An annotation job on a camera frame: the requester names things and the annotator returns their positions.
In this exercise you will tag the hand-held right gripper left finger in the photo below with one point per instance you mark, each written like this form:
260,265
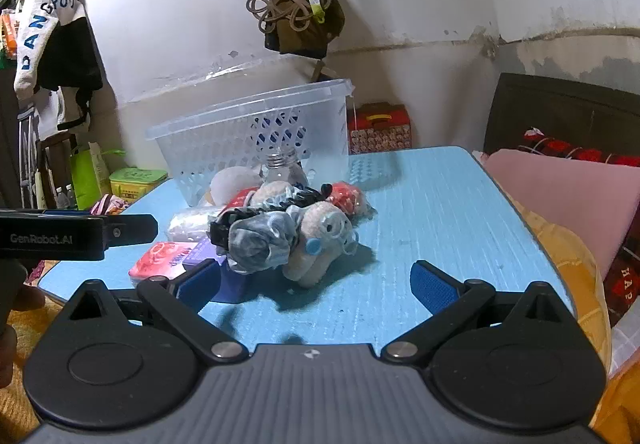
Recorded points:
200,285

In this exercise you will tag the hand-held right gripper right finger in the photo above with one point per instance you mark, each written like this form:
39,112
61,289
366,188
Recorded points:
432,290

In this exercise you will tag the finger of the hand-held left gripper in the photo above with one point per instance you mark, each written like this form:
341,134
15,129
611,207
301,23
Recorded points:
132,228

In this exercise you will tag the purple pack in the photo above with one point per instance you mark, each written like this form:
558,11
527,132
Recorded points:
235,286

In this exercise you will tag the pink red tissue pack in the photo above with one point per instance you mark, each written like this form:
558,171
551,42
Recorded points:
157,260

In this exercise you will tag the black hair claw clip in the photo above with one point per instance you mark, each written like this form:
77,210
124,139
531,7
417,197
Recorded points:
227,226

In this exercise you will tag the red packet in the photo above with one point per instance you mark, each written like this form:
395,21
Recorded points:
241,199

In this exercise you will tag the beige goggle-eyed plush toy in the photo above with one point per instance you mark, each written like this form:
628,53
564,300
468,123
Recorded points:
320,244

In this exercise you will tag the red dotted pouch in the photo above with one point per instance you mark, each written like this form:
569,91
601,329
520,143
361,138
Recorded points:
347,196

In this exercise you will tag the clear plastic basket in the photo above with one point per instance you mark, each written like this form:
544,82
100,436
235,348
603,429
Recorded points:
235,124

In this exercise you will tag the person's left hand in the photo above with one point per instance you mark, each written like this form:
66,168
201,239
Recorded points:
27,298

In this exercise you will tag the pink floral blanket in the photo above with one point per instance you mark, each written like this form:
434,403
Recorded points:
107,205

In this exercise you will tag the small water bottle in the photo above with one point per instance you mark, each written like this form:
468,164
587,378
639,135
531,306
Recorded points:
70,196
60,198

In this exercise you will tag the green tin box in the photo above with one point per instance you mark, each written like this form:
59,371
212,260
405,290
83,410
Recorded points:
135,181

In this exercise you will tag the clear wrapped roll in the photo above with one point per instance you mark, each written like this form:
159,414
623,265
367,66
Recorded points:
192,223

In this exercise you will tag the green paper bag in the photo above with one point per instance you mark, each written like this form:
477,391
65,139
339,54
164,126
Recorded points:
87,179

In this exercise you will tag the wooden chair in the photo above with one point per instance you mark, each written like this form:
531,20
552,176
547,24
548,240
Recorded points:
52,149

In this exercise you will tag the cream round plush toy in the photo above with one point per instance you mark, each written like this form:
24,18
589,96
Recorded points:
230,184

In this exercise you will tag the beige small plush toy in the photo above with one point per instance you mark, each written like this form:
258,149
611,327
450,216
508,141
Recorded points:
270,191

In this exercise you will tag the white hanging garment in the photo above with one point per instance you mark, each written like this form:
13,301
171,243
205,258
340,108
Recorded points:
52,109

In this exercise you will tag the clear plastic bottle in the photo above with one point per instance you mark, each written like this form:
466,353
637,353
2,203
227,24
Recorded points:
282,169

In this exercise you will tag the yellow quilt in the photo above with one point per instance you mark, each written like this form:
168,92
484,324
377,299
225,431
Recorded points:
575,264

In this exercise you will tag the pink pillow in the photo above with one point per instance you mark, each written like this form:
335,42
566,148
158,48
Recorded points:
565,204

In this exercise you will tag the yellow patterned blanket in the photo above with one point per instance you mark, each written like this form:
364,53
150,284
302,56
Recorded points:
30,404

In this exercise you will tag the red gift box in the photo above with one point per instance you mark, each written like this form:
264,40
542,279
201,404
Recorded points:
380,129

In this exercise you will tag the black hanging garment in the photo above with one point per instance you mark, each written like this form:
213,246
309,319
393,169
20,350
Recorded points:
70,59

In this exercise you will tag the dark red printed cloth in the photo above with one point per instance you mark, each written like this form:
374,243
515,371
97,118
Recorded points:
622,279

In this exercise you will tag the white checked cloth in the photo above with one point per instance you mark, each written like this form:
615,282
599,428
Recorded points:
625,344

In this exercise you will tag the red floral pillow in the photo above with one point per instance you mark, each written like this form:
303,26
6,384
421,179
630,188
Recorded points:
575,149

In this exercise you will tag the dark wooden headboard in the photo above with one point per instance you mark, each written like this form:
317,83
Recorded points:
550,109

